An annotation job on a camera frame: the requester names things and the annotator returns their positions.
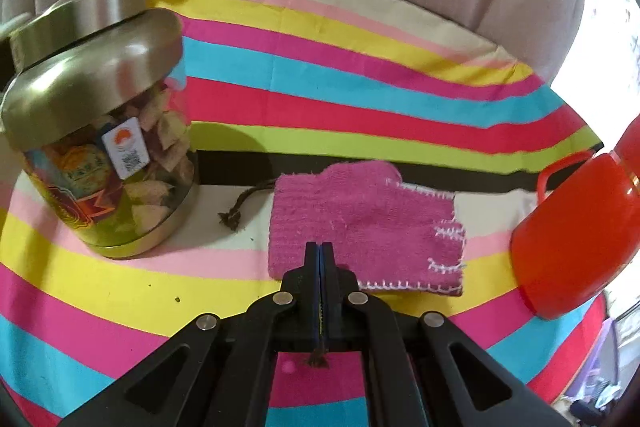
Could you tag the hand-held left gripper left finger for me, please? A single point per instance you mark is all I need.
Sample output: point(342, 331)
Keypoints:
point(313, 287)

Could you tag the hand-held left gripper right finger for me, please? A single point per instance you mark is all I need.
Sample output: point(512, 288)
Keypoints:
point(327, 287)

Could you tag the magenta knit glove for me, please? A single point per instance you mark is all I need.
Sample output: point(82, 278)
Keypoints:
point(360, 217)

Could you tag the multicolour striped cloth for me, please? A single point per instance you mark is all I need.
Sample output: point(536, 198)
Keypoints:
point(350, 107)

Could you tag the red thermos jug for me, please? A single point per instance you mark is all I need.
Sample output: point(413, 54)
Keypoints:
point(570, 232)

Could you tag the glass jar with gold lid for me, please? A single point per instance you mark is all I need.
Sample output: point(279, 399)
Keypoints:
point(100, 82)

